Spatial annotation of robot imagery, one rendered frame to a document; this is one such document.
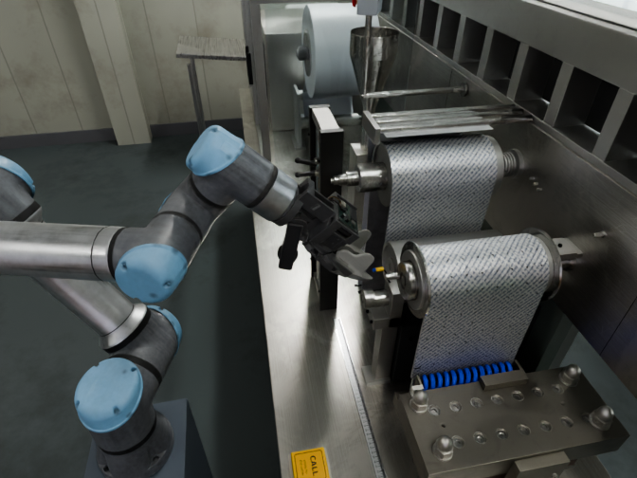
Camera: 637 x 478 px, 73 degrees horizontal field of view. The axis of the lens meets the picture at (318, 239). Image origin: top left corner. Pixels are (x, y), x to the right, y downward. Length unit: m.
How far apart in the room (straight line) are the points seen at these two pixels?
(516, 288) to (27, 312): 2.61
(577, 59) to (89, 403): 1.08
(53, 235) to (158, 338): 0.39
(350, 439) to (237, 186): 0.64
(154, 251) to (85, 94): 4.10
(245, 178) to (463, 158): 0.53
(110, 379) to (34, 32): 3.91
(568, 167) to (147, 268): 0.79
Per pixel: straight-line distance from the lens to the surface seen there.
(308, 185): 0.66
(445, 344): 0.93
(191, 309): 2.58
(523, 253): 0.89
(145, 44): 4.40
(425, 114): 1.03
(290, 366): 1.13
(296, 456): 0.99
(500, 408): 0.99
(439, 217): 1.02
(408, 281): 0.82
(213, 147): 0.60
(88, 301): 0.93
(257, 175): 0.62
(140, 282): 0.57
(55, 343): 2.70
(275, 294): 1.30
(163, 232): 0.59
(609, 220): 0.92
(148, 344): 0.96
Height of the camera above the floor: 1.82
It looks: 38 degrees down
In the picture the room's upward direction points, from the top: straight up
